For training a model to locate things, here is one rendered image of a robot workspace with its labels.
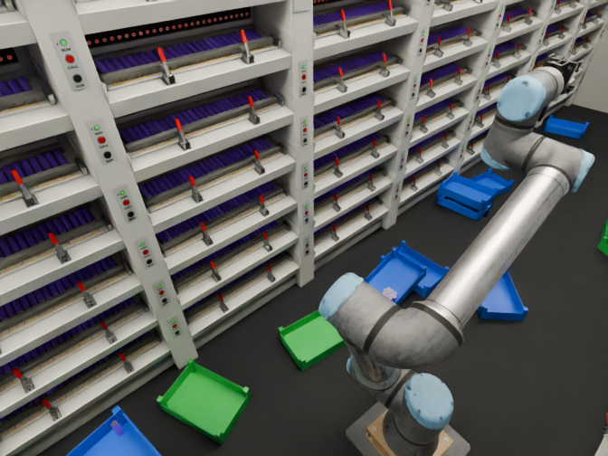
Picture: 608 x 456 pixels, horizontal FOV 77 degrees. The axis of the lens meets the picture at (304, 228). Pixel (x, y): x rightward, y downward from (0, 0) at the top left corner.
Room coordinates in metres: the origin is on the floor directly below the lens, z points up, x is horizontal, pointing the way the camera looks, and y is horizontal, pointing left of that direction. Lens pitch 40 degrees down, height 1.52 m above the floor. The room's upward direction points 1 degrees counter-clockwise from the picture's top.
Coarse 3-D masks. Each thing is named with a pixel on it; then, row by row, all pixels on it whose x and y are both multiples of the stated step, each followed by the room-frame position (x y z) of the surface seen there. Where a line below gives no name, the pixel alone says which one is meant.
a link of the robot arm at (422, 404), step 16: (400, 384) 0.60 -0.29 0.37; (416, 384) 0.59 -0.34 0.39; (432, 384) 0.59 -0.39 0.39; (400, 400) 0.56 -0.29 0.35; (416, 400) 0.54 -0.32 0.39; (432, 400) 0.54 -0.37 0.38; (448, 400) 0.54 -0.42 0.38; (400, 416) 0.53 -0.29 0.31; (416, 416) 0.50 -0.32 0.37; (432, 416) 0.49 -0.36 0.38; (448, 416) 0.50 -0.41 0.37; (416, 432) 0.49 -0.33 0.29; (432, 432) 0.48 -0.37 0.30
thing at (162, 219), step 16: (272, 144) 1.42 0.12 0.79; (288, 144) 1.37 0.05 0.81; (272, 160) 1.32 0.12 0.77; (288, 160) 1.33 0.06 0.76; (224, 176) 1.20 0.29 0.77; (240, 176) 1.21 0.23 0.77; (256, 176) 1.22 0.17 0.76; (272, 176) 1.27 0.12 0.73; (208, 192) 1.12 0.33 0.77; (224, 192) 1.13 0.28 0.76; (240, 192) 1.17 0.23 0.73; (176, 208) 1.03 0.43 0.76; (192, 208) 1.04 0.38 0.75; (208, 208) 1.09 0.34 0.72; (160, 224) 0.97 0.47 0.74
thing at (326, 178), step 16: (384, 128) 1.87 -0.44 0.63; (352, 144) 1.75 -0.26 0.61; (368, 144) 1.76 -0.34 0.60; (384, 144) 1.81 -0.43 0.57; (400, 144) 1.78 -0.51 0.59; (320, 160) 1.60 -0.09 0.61; (336, 160) 1.54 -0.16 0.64; (352, 160) 1.64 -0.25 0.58; (368, 160) 1.67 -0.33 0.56; (384, 160) 1.73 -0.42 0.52; (320, 176) 1.51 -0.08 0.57; (336, 176) 1.52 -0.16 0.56; (352, 176) 1.58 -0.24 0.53; (320, 192) 1.43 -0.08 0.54
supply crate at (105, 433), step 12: (108, 420) 0.51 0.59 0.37; (120, 420) 0.52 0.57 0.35; (96, 432) 0.48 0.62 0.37; (108, 432) 0.49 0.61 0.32; (132, 432) 0.49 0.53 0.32; (84, 444) 0.45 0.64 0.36; (96, 444) 0.46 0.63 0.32; (108, 444) 0.46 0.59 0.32; (120, 444) 0.46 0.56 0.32; (132, 444) 0.46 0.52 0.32; (144, 444) 0.46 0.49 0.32
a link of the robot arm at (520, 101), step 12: (528, 72) 0.90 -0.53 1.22; (540, 72) 0.88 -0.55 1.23; (516, 84) 0.83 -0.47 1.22; (528, 84) 0.82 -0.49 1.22; (540, 84) 0.82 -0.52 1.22; (552, 84) 0.86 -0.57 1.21; (504, 96) 0.84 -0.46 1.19; (516, 96) 0.83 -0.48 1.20; (528, 96) 0.81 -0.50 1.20; (540, 96) 0.80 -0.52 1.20; (552, 96) 0.85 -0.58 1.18; (504, 108) 0.83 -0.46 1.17; (516, 108) 0.82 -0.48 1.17; (528, 108) 0.80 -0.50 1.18; (540, 108) 0.82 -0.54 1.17; (516, 120) 0.81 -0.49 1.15; (528, 120) 0.81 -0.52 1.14
